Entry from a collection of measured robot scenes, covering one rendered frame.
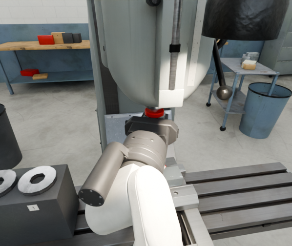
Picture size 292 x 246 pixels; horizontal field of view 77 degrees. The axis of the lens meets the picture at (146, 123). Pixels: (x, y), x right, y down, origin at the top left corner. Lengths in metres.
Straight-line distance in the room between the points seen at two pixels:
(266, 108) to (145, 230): 2.47
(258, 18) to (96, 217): 0.29
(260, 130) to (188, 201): 2.28
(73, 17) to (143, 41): 4.38
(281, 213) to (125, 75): 0.68
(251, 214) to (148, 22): 0.66
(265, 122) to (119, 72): 2.50
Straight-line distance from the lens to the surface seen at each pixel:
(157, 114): 0.42
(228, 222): 0.71
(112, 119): 0.86
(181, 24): 0.27
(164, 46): 0.27
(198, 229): 0.59
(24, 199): 0.56
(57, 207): 0.55
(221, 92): 0.38
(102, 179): 0.25
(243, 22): 0.19
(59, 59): 4.86
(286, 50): 5.53
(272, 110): 2.65
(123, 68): 0.31
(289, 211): 0.83
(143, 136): 0.32
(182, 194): 0.59
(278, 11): 0.21
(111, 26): 0.31
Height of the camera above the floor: 1.48
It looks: 32 degrees down
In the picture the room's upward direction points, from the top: straight up
